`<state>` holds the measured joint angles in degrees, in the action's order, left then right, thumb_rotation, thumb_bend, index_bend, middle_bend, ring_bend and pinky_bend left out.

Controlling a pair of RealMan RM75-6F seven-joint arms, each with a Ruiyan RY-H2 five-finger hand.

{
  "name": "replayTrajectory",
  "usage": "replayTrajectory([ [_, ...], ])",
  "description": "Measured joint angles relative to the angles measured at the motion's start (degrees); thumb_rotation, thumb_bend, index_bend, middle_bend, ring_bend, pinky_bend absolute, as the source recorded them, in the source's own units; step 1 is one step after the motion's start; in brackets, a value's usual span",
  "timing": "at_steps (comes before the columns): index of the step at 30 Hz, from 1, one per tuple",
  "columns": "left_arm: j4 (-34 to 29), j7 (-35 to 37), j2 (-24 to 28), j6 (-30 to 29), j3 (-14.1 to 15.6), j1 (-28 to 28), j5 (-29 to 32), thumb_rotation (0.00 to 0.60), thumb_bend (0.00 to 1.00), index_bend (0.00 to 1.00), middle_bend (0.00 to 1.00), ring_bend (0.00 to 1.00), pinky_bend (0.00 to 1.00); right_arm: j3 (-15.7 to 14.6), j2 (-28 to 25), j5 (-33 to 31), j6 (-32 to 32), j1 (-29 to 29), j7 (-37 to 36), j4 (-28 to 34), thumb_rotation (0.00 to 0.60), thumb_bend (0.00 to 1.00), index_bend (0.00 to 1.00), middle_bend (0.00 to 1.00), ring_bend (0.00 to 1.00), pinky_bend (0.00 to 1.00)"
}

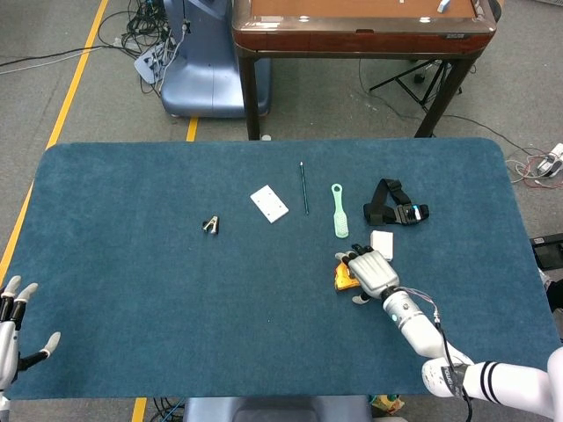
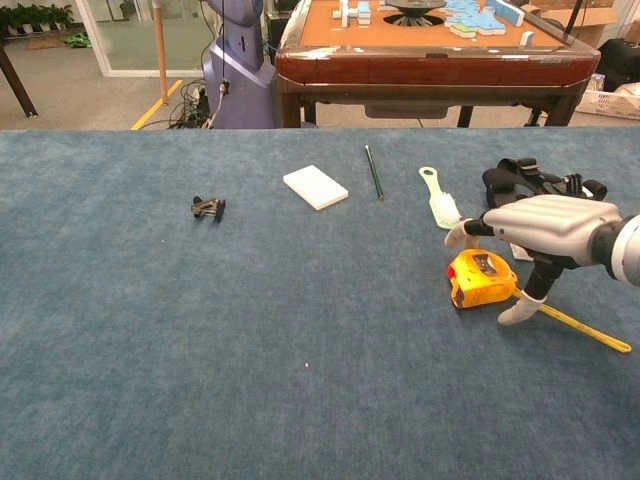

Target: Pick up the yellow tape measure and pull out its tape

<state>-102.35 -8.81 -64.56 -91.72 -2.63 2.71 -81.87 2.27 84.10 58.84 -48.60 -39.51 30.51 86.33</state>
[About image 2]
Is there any green floor item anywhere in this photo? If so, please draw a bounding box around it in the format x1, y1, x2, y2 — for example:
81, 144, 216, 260
62, 30, 94, 50

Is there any stack of blue mahjong tiles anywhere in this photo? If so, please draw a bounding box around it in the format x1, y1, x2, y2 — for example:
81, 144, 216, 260
444, 0, 526, 39

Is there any black cable bundle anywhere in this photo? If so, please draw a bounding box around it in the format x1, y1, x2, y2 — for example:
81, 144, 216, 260
167, 79, 216, 130

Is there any white plastic basket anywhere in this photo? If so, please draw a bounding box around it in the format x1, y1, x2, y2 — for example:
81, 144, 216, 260
574, 88, 640, 121

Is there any wooden pole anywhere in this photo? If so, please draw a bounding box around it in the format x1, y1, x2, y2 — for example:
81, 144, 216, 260
152, 0, 170, 106

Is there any blue table mat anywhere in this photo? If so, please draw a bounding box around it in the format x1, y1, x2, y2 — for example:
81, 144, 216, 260
0, 127, 640, 480

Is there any cluster of white mahjong tiles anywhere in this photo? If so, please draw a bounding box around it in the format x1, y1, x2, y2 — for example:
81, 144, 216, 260
332, 0, 374, 29

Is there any white rectangular block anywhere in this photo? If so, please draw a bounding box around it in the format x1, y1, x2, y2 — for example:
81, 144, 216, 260
282, 164, 350, 212

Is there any cardboard box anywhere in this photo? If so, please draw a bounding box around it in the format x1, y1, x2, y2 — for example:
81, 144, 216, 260
519, 0, 626, 49

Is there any black metal clip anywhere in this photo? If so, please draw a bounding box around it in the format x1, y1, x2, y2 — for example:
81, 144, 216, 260
190, 196, 227, 222

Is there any black table leg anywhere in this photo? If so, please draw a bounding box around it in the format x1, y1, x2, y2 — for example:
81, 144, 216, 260
0, 42, 39, 119

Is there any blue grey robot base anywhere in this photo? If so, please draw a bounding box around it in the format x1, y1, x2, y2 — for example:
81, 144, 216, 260
202, 0, 279, 130

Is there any black mahjong table hub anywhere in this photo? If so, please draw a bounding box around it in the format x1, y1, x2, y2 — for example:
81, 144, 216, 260
382, 0, 449, 27

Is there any yellow tape measure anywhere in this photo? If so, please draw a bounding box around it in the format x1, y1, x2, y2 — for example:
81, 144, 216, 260
448, 248, 633, 354

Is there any green pencil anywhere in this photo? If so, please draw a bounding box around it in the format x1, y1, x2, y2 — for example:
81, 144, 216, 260
364, 144, 386, 202

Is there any light green brush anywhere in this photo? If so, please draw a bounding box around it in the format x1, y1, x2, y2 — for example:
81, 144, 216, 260
418, 166, 464, 231

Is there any black head strap mount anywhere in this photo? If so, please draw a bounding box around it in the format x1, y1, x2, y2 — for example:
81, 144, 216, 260
481, 157, 609, 209

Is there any row of potted plants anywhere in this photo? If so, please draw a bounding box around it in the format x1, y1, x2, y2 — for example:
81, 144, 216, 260
0, 3, 75, 35

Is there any black bag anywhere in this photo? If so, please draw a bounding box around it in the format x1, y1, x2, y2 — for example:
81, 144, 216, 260
597, 38, 640, 94

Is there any white framed glass partition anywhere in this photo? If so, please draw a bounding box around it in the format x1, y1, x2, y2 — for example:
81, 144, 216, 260
74, 0, 211, 79

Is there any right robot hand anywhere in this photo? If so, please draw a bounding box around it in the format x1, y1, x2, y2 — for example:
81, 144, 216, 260
443, 193, 624, 327

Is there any brown mahjong table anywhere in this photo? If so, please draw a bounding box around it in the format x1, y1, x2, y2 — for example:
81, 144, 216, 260
273, 0, 601, 129

